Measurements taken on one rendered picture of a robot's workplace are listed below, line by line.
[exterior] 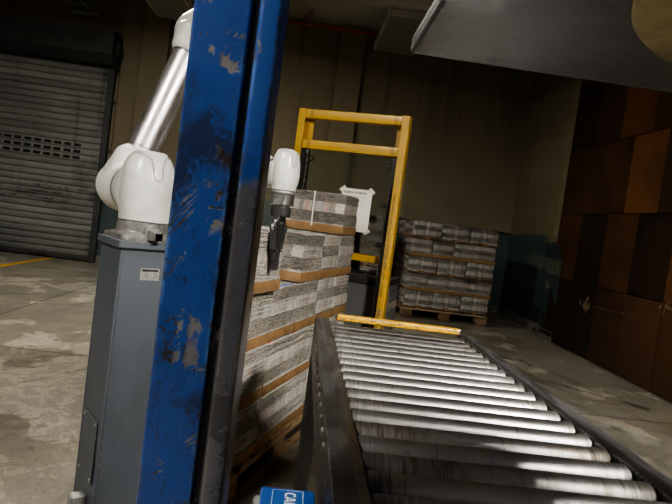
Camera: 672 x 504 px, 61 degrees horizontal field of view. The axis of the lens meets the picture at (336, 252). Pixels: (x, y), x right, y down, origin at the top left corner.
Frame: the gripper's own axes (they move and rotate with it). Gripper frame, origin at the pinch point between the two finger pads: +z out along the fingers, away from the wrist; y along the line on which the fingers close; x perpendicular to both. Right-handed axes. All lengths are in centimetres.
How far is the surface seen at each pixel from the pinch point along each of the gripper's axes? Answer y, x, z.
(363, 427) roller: 105, 63, 17
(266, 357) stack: -19.7, -6.2, 41.9
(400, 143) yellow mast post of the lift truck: -160, 9, -72
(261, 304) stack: -6.2, -5.6, 18.2
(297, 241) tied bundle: -48.1, -9.7, -6.1
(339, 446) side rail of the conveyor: 116, 62, 16
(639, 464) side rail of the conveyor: 93, 107, 16
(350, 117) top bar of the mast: -161, -26, -86
